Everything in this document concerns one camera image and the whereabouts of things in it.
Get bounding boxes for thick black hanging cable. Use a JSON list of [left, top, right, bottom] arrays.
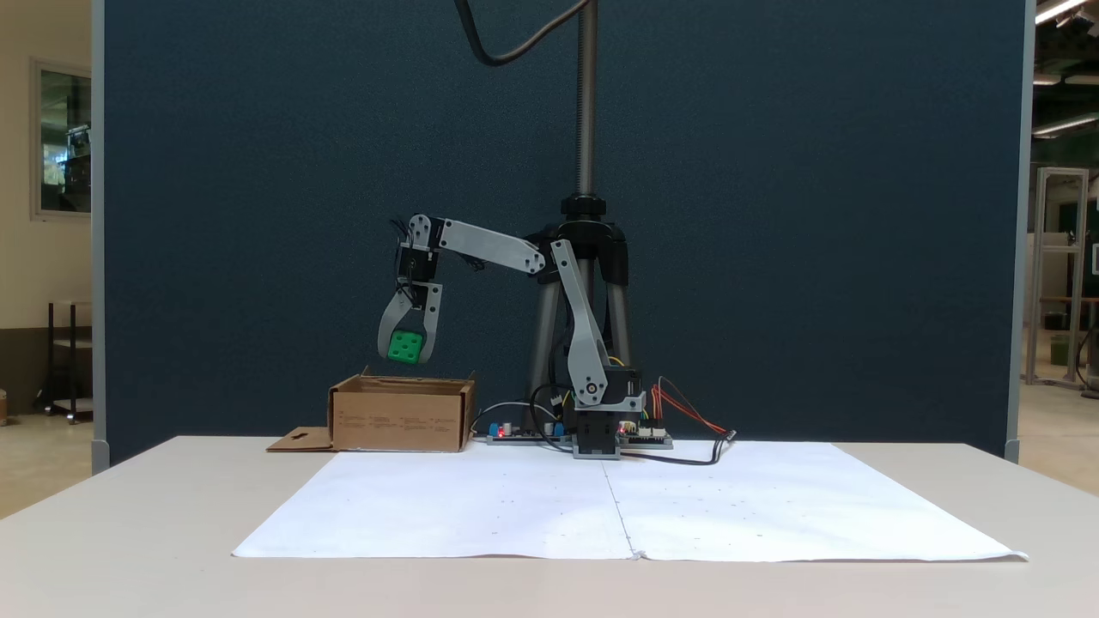
[[453, 0, 595, 68]]

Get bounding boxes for green dice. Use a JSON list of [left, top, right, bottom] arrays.
[[387, 329, 425, 367]]

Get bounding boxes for black and grey tripod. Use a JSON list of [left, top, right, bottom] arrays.
[[524, 0, 638, 430]]

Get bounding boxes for black elbow motor cable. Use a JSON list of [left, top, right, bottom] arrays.
[[529, 382, 572, 451]]

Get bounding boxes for grey metal frame rack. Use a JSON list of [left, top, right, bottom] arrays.
[[1026, 167, 1091, 391]]

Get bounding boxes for grey wide fixed gripper jaw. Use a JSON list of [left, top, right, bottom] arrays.
[[377, 289, 416, 362]]

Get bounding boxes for brown cardboard box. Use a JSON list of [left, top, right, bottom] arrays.
[[266, 367, 477, 454]]

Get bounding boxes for blue circuit board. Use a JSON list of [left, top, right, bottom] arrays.
[[487, 419, 569, 445]]

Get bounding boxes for dark blue partition panel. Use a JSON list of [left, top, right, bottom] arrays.
[[92, 0, 1031, 466]]

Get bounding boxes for black cable with white connector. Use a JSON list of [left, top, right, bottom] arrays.
[[620, 429, 739, 467]]

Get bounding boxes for white paper sheet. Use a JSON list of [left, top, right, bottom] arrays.
[[232, 440, 1029, 563]]

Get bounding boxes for ceiling fluorescent light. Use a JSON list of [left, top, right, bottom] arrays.
[[1033, 116, 1099, 138], [1035, 0, 1090, 25]]

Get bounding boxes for thin grey cable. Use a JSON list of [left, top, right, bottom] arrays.
[[471, 401, 537, 434]]

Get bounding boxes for grey narrow moving gripper jaw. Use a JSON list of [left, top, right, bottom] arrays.
[[418, 282, 445, 364]]

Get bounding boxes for framed wall window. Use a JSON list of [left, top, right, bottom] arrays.
[[33, 58, 93, 222]]

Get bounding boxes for circuit board with coloured wires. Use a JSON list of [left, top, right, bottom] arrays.
[[620, 425, 675, 450]]

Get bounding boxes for black shelf cart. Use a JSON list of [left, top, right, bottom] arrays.
[[36, 300, 94, 424]]

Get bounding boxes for orange red wire pair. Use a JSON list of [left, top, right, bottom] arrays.
[[651, 378, 731, 435]]

